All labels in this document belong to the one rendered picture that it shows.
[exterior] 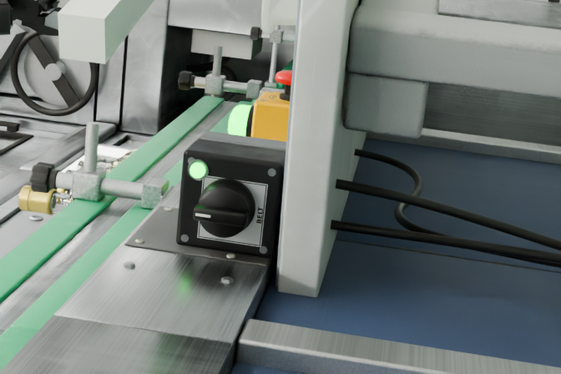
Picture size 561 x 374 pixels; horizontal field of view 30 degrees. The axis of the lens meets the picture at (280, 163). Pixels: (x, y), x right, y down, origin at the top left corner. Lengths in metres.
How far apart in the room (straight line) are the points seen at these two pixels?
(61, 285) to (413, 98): 0.30
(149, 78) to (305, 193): 1.73
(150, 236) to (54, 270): 0.08
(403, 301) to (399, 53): 0.20
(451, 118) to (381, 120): 1.63
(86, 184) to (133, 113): 1.52
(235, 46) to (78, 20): 1.23
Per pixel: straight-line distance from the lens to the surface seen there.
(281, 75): 1.11
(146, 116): 2.51
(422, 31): 0.76
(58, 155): 2.19
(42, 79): 2.56
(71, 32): 1.35
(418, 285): 0.88
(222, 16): 2.43
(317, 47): 0.72
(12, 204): 1.84
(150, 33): 2.47
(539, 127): 2.43
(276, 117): 1.10
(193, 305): 0.74
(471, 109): 2.41
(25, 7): 1.49
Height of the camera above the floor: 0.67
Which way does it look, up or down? 6 degrees up
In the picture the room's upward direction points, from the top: 82 degrees counter-clockwise
